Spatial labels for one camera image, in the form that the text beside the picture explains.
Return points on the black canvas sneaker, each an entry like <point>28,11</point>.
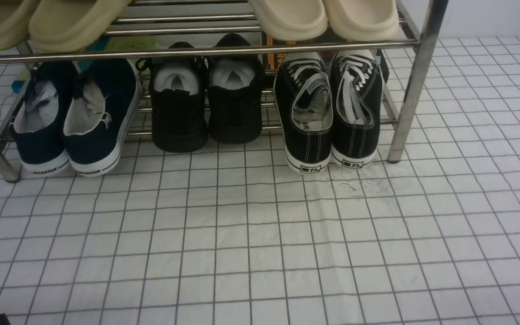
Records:
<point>302,95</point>
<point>356,83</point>

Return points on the silver metal shoe rack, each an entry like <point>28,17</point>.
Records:
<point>184,29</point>

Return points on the white grid floor mat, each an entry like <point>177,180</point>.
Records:
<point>230,235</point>

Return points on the black knit sneaker right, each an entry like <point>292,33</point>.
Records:
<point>235,85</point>

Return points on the black knit sneaker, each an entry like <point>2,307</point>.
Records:
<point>235,85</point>
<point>176,87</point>

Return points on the black box with orange print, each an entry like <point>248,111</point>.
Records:
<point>272,61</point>

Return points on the black knit sneaker left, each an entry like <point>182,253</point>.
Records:
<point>176,87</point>

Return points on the cream slipper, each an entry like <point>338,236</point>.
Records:
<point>290,20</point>
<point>363,20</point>

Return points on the navy canvas shoe right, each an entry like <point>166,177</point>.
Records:
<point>106,96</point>

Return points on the navy canvas shoe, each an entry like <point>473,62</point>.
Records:
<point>36,124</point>
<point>106,96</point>

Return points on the cream slipper far right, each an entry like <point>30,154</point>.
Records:
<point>363,20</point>

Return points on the green and blue box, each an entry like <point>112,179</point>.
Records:
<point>105,44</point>

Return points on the navy canvas shoe left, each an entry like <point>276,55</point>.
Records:
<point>36,124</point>

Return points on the dark object bottom left corner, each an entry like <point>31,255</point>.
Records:
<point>4,320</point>

